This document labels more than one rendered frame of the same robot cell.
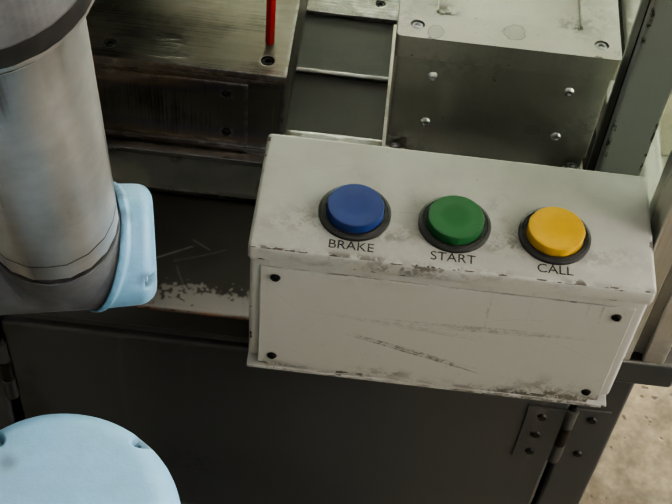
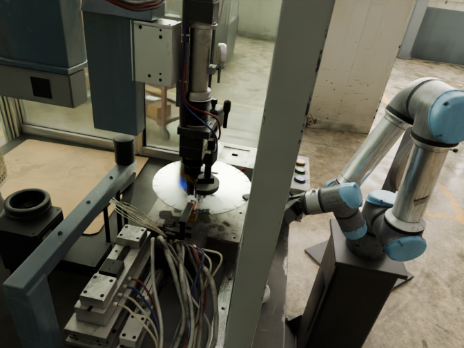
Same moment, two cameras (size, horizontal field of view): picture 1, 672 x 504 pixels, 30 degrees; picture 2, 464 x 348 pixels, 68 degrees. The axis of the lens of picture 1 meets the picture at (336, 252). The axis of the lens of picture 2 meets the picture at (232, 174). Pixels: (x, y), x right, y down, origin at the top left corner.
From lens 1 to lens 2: 1.38 m
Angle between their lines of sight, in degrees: 63
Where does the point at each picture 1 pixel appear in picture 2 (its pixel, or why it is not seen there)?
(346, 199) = (300, 178)
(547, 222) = (300, 161)
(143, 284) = not seen: hidden behind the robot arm
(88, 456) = (378, 193)
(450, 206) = (298, 169)
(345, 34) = not seen: hidden behind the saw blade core
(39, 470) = (384, 197)
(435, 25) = (250, 163)
